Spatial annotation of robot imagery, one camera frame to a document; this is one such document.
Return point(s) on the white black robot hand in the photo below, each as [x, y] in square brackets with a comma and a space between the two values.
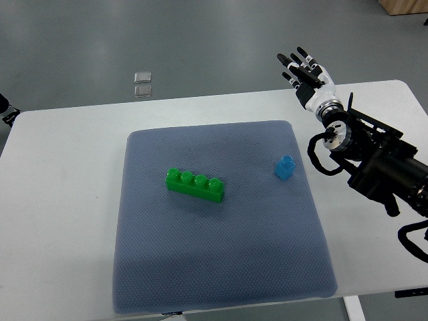
[311, 81]

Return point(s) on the small blue block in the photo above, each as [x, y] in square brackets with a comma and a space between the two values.
[285, 167]

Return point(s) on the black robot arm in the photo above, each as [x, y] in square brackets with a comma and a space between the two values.
[382, 166]

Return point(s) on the long green block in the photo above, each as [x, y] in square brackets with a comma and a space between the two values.
[199, 186]

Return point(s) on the wooden furniture corner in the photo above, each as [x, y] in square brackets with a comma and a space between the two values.
[404, 7]

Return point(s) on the blue-grey foam mat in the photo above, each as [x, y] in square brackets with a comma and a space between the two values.
[263, 243]

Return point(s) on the upper floor socket plate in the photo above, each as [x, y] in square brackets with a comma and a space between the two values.
[142, 77]

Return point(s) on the white table leg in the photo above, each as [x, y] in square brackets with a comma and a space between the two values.
[354, 308]

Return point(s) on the black table control panel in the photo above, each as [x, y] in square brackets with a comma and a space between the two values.
[411, 293]

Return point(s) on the dark object at left edge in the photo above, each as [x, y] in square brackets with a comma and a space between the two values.
[8, 112]

